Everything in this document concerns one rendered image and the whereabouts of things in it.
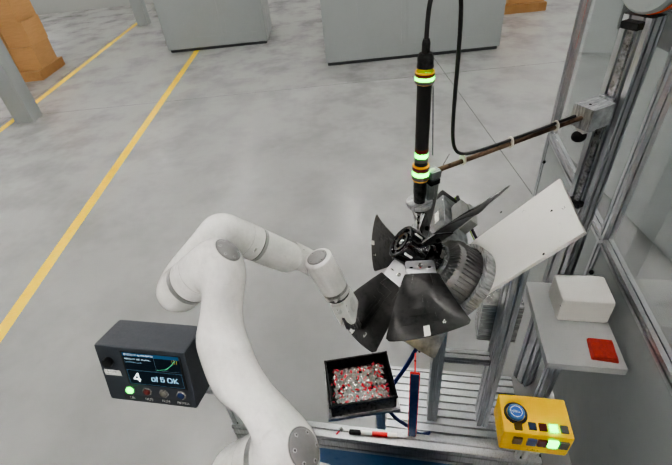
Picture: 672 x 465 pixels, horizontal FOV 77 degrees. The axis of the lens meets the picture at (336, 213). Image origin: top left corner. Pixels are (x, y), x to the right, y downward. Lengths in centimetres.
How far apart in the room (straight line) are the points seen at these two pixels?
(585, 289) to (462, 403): 95
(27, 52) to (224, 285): 819
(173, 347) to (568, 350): 124
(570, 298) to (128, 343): 138
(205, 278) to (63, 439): 209
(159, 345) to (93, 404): 169
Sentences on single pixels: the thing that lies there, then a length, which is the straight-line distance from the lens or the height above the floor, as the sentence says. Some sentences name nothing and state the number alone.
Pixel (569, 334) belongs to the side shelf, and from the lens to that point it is 172.
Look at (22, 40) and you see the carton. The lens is 890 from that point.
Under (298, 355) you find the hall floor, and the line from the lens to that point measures 262.
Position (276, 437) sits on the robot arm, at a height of 143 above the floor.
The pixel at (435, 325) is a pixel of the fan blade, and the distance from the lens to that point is 117.
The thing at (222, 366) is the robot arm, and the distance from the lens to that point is 87.
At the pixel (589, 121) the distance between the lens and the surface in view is 148.
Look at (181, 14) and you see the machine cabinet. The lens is 844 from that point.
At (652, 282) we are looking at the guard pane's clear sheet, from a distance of 164.
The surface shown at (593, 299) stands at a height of 97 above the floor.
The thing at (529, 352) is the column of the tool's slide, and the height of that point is 26.
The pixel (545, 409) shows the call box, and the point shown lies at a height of 107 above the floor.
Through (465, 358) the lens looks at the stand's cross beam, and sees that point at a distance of 191.
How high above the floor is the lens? 215
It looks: 38 degrees down
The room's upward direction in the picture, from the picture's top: 6 degrees counter-clockwise
